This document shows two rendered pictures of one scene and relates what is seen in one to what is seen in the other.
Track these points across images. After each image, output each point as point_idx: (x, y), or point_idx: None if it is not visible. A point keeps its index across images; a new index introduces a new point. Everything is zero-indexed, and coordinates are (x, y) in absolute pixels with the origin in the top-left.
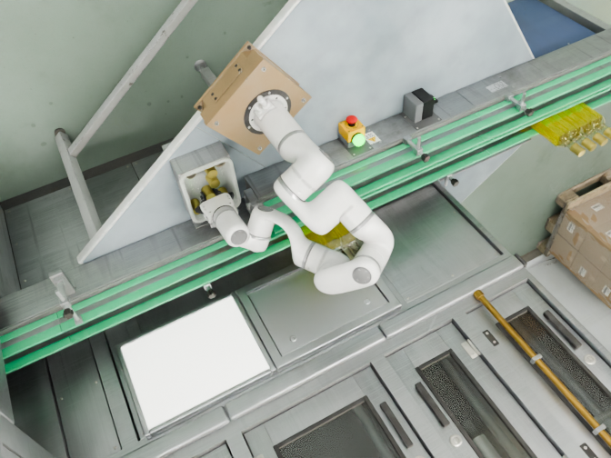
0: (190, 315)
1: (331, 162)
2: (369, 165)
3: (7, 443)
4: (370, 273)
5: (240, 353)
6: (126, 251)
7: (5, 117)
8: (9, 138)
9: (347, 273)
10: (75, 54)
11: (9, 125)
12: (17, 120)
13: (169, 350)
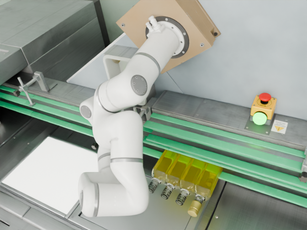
0: (84, 150)
1: (133, 90)
2: (250, 145)
3: None
4: (82, 203)
5: (70, 190)
6: (85, 90)
7: (124, 2)
8: (124, 14)
9: (80, 189)
10: None
11: (125, 7)
12: (129, 6)
13: (55, 156)
